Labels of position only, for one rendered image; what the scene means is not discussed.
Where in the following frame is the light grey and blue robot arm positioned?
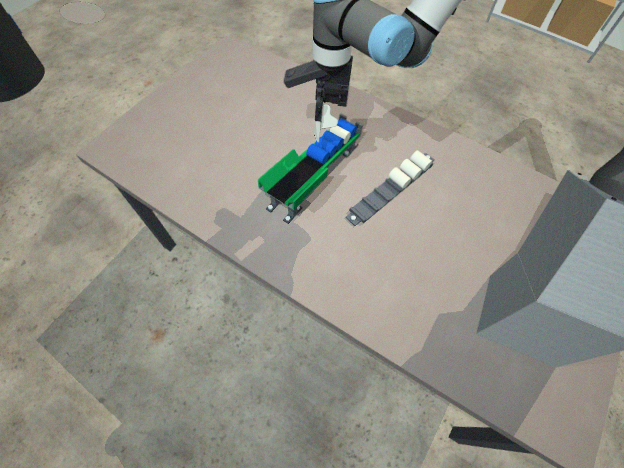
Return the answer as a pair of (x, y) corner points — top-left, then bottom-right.
(283, 0), (624, 202)

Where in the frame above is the blue plastic bar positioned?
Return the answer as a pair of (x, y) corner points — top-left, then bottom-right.
(306, 144), (330, 164)
(322, 130), (344, 150)
(315, 137), (337, 157)
(337, 118), (357, 138)

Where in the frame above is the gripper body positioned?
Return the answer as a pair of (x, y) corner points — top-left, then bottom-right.
(315, 56), (353, 107)

